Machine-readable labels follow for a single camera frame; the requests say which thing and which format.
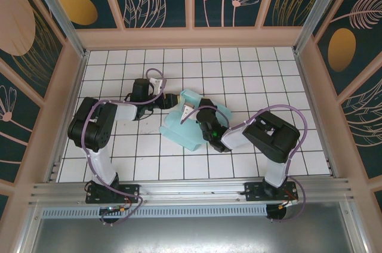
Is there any light blue paper box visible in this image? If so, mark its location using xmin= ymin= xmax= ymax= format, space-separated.
xmin=159 ymin=88 xmax=232 ymax=152

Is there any grey metal sheet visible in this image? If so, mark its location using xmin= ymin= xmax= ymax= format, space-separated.
xmin=17 ymin=202 xmax=368 ymax=253

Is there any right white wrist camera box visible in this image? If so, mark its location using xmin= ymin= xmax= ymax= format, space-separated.
xmin=179 ymin=102 xmax=195 ymax=125

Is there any aluminium mounting rail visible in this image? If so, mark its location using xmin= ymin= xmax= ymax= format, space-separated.
xmin=28 ymin=177 xmax=356 ymax=206

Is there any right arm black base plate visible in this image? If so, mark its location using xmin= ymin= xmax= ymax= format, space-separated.
xmin=244 ymin=181 xmax=299 ymax=203

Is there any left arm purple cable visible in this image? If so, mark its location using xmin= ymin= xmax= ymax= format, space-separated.
xmin=79 ymin=67 xmax=168 ymax=227

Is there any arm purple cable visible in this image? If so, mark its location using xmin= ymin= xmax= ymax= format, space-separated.
xmin=79 ymin=67 xmax=168 ymax=227
xmin=180 ymin=104 xmax=310 ymax=224

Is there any slotted grey cable duct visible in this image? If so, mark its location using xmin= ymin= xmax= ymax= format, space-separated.
xmin=40 ymin=204 xmax=268 ymax=218

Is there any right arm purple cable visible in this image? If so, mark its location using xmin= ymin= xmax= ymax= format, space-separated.
xmin=180 ymin=104 xmax=310 ymax=224

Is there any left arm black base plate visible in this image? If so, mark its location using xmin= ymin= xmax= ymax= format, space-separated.
xmin=85 ymin=183 xmax=141 ymax=205

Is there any aluminium corner post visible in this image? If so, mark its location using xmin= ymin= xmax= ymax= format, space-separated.
xmin=25 ymin=0 xmax=88 ymax=57
xmin=293 ymin=0 xmax=347 ymax=54

